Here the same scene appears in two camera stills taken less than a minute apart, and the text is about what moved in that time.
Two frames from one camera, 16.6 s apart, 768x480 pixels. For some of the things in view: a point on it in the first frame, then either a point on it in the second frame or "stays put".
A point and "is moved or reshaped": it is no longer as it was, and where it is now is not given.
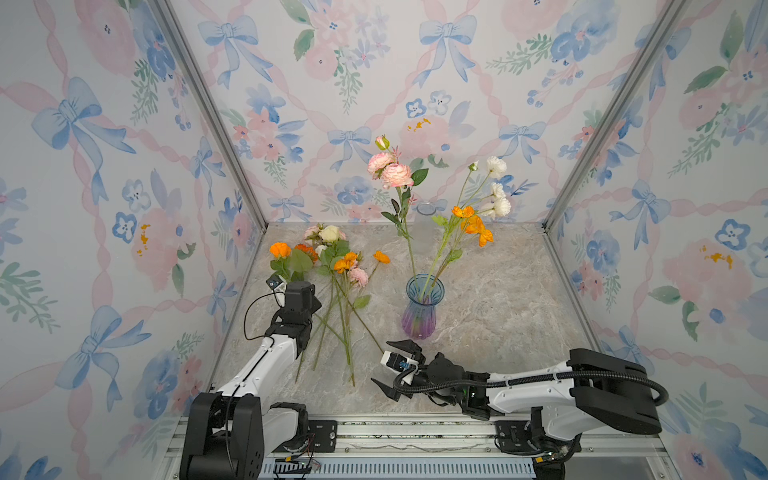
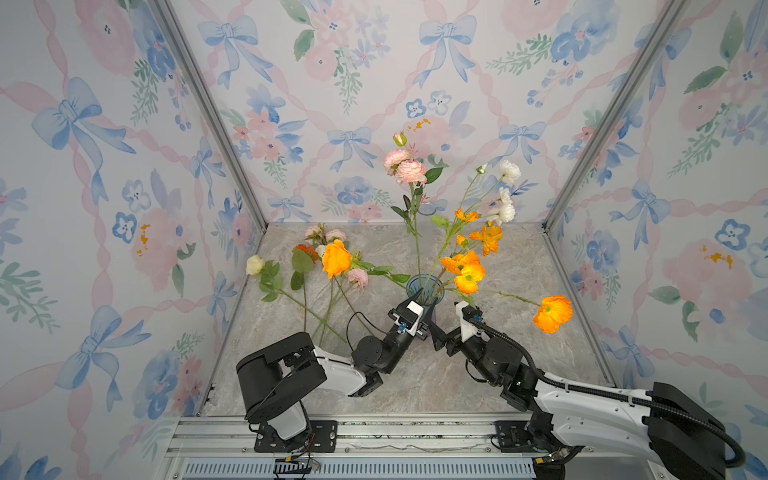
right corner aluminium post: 665,24 stays put
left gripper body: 315,303 to 418,333
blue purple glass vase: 423,291 stays put
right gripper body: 425,379 to 471,352
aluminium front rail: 439,448 stays put
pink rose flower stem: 390,169 to 407,169
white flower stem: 479,202 is moved or reshaped
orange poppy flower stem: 461,219 is moved or reshaped
